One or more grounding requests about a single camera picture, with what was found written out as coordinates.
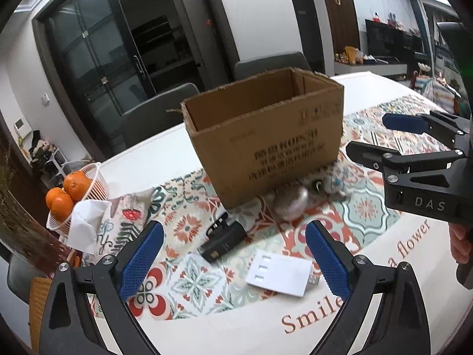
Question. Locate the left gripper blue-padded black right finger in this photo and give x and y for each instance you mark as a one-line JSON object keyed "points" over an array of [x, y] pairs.
{"points": [[400, 325]]}

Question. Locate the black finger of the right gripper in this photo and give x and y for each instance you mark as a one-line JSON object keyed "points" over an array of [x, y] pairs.
{"points": [[371, 156]]}

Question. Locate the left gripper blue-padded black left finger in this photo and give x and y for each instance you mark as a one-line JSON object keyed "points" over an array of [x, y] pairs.
{"points": [[68, 325]]}

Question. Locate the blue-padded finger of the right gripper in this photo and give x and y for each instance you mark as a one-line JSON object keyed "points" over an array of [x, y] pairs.
{"points": [[451, 130]]}

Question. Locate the silver computer mouse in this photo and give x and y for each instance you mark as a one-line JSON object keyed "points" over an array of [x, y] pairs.
{"points": [[290, 202]]}

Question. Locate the black bike light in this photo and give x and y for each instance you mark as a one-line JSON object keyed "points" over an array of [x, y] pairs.
{"points": [[222, 236]]}

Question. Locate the person's right hand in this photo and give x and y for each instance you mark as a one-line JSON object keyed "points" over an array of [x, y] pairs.
{"points": [[460, 245]]}

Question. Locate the small white patterned object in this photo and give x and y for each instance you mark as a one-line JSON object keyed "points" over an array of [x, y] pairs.
{"points": [[330, 184]]}

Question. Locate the woven yellow placemat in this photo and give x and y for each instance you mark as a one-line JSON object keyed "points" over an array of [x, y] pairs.
{"points": [[39, 289]]}

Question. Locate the black tv cabinet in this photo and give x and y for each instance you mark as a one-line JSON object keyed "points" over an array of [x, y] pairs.
{"points": [[389, 42]]}

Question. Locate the white tissue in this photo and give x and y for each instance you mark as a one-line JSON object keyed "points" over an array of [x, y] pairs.
{"points": [[86, 219]]}

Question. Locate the white rectangular power adapter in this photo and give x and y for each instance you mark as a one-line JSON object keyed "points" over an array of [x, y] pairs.
{"points": [[279, 273]]}

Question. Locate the orange fruit front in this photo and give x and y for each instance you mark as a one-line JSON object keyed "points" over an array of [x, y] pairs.
{"points": [[59, 203]]}

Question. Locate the orange fruit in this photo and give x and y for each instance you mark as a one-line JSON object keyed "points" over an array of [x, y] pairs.
{"points": [[59, 203], [76, 185]]}

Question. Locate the floral fabric tissue cover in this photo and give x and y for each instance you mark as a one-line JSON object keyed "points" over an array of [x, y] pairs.
{"points": [[122, 222]]}

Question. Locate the brown cardboard box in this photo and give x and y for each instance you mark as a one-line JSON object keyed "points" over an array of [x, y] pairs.
{"points": [[259, 133]]}

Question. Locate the white plastic fruit basket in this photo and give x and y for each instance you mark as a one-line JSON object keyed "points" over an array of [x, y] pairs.
{"points": [[98, 190]]}

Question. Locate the orange fruit back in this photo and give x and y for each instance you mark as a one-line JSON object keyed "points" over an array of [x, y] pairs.
{"points": [[76, 185]]}

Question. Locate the brown wooden door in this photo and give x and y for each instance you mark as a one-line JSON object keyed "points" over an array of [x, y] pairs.
{"points": [[343, 24]]}

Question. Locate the dark grey chair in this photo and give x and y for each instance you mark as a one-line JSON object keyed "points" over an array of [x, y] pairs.
{"points": [[246, 68], [155, 115]]}

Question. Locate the patterned table runner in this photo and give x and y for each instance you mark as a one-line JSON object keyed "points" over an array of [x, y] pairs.
{"points": [[181, 284]]}

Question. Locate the white shelf with clutter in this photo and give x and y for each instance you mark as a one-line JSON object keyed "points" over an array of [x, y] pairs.
{"points": [[46, 161]]}

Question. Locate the dark glass sliding door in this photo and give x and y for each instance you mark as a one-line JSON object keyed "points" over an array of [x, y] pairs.
{"points": [[103, 58]]}

